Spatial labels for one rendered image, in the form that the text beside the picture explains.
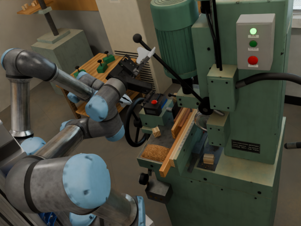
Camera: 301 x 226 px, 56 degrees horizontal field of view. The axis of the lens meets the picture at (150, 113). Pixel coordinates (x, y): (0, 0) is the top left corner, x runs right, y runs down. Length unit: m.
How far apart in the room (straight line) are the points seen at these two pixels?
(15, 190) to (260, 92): 0.83
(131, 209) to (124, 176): 1.52
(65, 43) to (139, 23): 1.01
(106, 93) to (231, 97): 0.43
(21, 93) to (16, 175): 0.81
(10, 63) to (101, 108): 0.64
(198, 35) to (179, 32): 0.07
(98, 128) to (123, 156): 1.65
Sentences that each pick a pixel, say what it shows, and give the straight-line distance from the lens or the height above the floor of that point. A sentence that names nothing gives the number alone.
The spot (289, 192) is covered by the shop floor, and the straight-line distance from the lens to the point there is 2.26.
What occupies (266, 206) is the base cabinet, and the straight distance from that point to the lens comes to 1.41.
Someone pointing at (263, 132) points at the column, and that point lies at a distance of 1.21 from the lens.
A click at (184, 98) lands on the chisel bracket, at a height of 1.06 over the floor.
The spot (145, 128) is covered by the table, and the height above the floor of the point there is 0.87.
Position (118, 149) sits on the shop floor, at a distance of 2.71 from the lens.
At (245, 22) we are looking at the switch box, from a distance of 0.89.
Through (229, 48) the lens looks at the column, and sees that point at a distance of 1.01.
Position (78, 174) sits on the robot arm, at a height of 1.43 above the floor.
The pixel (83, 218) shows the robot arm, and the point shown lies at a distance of 1.02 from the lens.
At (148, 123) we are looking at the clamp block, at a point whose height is 0.90.
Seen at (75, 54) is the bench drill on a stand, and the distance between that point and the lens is 3.50.
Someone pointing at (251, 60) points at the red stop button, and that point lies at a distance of 0.93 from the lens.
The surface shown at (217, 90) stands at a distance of 1.01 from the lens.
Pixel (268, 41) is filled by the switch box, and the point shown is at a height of 1.42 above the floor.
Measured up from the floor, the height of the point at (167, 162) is 0.94.
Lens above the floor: 1.84
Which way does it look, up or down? 38 degrees down
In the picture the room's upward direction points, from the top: 16 degrees counter-clockwise
